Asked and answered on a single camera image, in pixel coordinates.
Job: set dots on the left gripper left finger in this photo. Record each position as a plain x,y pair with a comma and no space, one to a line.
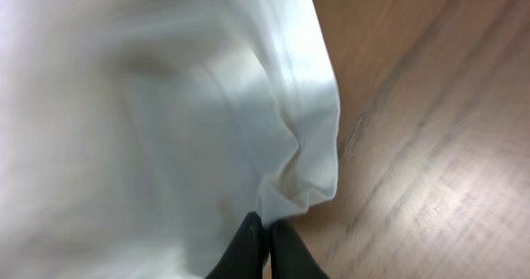
245,255

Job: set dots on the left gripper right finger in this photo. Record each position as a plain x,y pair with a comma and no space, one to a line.
290,258

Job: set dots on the white t-shirt black logo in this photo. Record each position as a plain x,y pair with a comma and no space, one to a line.
137,134

